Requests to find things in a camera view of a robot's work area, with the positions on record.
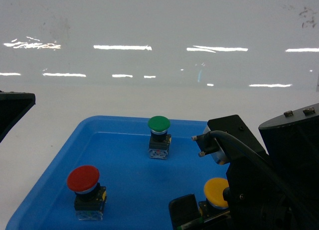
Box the red mushroom push button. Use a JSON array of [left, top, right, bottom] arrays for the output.
[[66, 165, 107, 221]]

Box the white whiteboard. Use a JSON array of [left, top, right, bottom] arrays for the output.
[[0, 0, 319, 91]]

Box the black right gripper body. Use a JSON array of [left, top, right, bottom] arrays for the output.
[[207, 114, 300, 230]]

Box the yellow mushroom push button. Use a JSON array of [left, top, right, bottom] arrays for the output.
[[198, 178, 229, 220]]

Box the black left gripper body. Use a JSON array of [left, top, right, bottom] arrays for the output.
[[0, 91, 35, 141]]

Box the green mushroom push button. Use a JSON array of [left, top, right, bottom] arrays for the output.
[[148, 116, 171, 160]]

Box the black camera cable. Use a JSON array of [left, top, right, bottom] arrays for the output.
[[191, 130, 319, 228]]

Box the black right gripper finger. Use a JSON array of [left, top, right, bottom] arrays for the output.
[[168, 194, 202, 230]]

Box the blue plastic tray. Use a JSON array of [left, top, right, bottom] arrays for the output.
[[6, 116, 227, 230]]

